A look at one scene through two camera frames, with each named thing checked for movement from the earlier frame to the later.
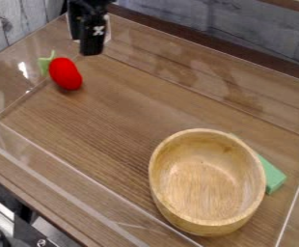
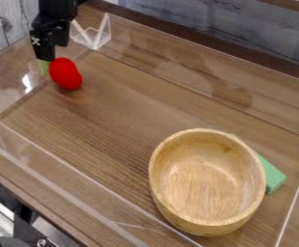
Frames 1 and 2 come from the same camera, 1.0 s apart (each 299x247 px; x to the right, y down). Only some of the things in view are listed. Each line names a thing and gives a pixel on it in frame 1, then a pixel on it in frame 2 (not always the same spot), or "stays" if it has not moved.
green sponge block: x=274 y=175 stays
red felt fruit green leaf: x=62 y=70 stays
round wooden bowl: x=206 y=181 stays
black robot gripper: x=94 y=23 to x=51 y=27
